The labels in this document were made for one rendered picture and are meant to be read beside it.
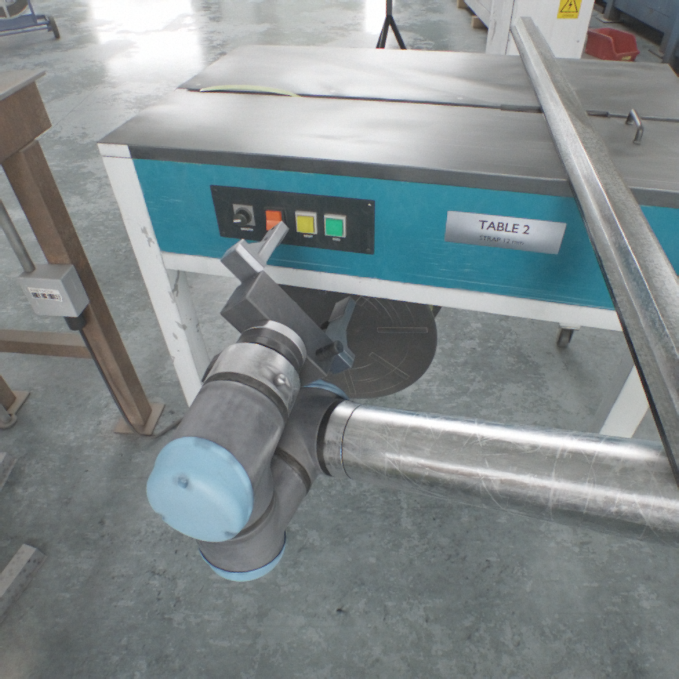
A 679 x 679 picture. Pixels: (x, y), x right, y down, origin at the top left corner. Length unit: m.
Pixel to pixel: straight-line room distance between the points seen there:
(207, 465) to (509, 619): 0.79
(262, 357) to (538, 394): 1.03
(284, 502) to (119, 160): 0.57
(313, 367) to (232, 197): 0.34
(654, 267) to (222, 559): 0.48
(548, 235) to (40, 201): 0.82
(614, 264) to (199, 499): 0.43
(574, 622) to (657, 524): 0.68
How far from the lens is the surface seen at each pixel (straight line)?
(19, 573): 1.28
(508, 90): 1.02
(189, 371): 1.14
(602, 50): 4.41
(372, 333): 1.12
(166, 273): 0.98
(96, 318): 1.17
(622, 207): 0.62
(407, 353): 1.14
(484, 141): 0.80
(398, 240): 0.77
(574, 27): 2.91
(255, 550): 0.55
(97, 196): 2.54
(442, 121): 0.86
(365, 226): 0.76
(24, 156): 1.01
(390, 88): 1.01
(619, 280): 0.54
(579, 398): 1.47
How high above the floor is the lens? 1.03
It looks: 43 degrees down
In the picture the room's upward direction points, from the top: 2 degrees counter-clockwise
